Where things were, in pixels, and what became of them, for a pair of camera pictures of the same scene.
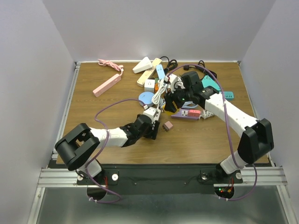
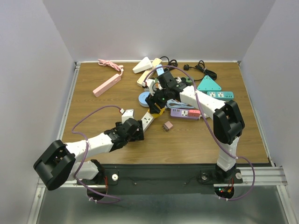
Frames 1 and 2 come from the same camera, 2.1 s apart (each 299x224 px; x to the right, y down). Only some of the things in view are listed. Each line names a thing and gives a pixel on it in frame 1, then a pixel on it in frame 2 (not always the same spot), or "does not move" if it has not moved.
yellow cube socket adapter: x=167 y=113 to x=155 y=115
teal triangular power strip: x=208 y=81 does not move
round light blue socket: x=145 y=98 does not move
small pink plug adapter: x=167 y=125 does not move
